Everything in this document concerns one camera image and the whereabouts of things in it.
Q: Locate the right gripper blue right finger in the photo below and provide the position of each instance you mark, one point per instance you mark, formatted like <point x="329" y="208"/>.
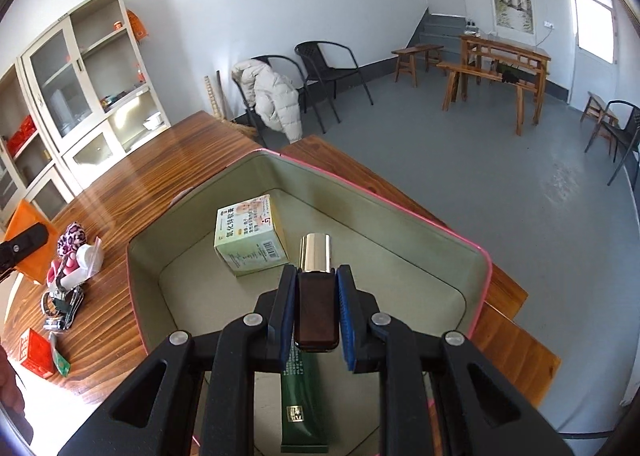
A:
<point x="437" y="393"/>

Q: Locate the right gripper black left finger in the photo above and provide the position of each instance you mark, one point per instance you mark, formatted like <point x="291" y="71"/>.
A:
<point x="195" y="387"/>

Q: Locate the large silver metal clip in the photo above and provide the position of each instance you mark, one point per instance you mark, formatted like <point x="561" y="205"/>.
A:
<point x="60" y="307"/>

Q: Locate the white green ointment tube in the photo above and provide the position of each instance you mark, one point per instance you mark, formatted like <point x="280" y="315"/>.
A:
<point x="59" y="362"/>

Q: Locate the red-orange toy cube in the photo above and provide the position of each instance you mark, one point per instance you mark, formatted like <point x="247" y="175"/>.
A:
<point x="35" y="354"/>

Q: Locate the dark green cream tube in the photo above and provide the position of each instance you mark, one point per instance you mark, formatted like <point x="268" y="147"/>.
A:
<point x="302" y="426"/>

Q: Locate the brown gold lipstick case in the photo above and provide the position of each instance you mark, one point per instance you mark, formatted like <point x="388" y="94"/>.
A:
<point x="316" y="308"/>

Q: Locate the green white medicine box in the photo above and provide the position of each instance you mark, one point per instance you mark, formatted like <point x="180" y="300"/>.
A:
<point x="249" y="237"/>

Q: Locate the light orange toy cube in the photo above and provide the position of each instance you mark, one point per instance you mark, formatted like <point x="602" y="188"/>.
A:
<point x="24" y="216"/>

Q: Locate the pink foam twist roller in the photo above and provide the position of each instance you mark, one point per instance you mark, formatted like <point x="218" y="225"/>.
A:
<point x="63" y="274"/>

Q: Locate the person's left hand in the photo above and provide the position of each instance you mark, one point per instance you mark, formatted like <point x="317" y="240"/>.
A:
<point x="12" y="397"/>

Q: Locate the leopard print pompom scrunchie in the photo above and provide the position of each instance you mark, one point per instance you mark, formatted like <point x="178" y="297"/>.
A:
<point x="71" y="239"/>

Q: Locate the white wrapped tissue pack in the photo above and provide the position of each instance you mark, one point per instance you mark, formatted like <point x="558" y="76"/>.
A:
<point x="90" y="259"/>

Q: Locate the beige glass-door cabinet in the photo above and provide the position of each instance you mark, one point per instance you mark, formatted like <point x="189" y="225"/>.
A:
<point x="72" y="106"/>

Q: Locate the white bowl in cabinet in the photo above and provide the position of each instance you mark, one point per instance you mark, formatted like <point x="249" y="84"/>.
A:
<point x="153" y="122"/>

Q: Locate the wooden measuring stick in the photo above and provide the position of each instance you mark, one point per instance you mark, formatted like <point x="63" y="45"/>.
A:
<point x="212" y="99"/>

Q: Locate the white puffer jacket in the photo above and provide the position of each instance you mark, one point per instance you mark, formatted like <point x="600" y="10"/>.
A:
<point x="272" y="98"/>

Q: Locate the black chair with white jacket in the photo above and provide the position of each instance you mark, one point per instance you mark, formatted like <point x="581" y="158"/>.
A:
<point x="272" y="86"/>

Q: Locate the black chair by door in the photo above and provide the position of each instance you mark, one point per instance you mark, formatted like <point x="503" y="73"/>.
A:
<point x="627" y="136"/>

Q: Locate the long wooden bench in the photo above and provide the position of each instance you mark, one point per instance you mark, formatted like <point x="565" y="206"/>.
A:
<point x="460" y="78"/>

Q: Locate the wooden dining table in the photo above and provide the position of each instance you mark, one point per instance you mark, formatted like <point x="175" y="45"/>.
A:
<point x="530" y="64"/>

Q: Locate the small wooden stool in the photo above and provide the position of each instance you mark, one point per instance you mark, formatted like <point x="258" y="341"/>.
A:
<point x="407" y="60"/>

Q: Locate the black metal chair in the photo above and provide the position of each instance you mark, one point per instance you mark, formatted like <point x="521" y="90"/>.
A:
<point x="319" y="71"/>

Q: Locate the white door with window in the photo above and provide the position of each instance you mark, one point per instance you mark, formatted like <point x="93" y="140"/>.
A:
<point x="594" y="59"/>

